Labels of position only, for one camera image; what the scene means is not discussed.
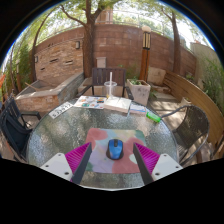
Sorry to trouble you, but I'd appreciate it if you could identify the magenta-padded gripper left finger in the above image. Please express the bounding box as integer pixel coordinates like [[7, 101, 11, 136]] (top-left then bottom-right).
[[39, 142, 93, 185]]

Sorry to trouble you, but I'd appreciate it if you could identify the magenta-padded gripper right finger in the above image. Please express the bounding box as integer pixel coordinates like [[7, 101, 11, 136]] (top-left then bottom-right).
[[132, 142, 184, 186]]

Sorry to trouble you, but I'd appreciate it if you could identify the blue and black computer mouse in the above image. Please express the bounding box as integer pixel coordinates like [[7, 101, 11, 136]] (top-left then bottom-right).
[[105, 138, 125, 161]]

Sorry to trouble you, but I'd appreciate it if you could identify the floral pastel mouse pad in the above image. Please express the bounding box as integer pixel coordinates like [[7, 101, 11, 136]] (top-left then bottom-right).
[[83, 127, 148, 174]]

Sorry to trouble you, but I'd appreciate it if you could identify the brown wicker metal chair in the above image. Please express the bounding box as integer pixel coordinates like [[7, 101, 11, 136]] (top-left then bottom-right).
[[159, 104, 211, 166]]

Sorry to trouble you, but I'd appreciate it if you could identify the small green box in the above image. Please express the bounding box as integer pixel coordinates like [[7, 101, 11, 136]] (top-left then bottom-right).
[[145, 110, 162, 123]]

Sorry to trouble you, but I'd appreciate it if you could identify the black slatted rocking chair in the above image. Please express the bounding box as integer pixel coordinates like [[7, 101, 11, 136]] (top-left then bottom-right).
[[0, 96, 42, 161]]

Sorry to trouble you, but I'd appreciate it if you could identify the small blue white booklet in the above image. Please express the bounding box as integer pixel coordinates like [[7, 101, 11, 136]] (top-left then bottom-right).
[[129, 103, 148, 116]]

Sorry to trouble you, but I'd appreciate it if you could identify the stone raised garden bed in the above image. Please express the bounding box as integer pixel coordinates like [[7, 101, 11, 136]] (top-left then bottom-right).
[[14, 71, 85, 111]]

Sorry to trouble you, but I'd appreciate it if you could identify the colourful picture sheet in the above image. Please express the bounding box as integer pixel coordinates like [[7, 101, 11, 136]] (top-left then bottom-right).
[[73, 95, 108, 110]]

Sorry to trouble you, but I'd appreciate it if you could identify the beige concrete planter box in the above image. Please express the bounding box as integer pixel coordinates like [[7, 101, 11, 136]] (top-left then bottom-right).
[[126, 78, 152, 107]]

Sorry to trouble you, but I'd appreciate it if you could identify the white open book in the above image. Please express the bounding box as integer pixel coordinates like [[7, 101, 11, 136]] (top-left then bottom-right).
[[103, 96, 133, 114]]

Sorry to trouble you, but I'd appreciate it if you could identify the curved wooden bench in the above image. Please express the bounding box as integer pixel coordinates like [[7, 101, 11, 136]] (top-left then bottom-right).
[[163, 69, 224, 148]]

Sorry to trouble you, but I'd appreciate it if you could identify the clear plastic cup with straw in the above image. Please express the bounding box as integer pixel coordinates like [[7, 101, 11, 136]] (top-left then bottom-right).
[[103, 71, 118, 100]]

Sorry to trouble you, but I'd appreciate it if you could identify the dark wooden slatted chair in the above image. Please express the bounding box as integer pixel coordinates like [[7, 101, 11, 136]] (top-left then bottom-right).
[[77, 67, 135, 101]]

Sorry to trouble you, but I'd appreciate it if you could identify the thick forked tree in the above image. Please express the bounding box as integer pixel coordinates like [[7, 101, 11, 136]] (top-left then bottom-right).
[[59, 0, 114, 79]]

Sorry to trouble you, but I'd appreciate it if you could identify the slim leaning tree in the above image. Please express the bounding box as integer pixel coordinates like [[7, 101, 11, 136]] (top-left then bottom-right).
[[159, 6, 184, 75]]

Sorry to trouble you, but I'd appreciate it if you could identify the wooden garden lamp post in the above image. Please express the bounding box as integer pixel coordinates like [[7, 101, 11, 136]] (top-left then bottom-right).
[[139, 25, 152, 82]]

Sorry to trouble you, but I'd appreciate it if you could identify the grey wall utility box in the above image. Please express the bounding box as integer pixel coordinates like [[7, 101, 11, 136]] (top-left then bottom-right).
[[95, 56, 108, 69]]

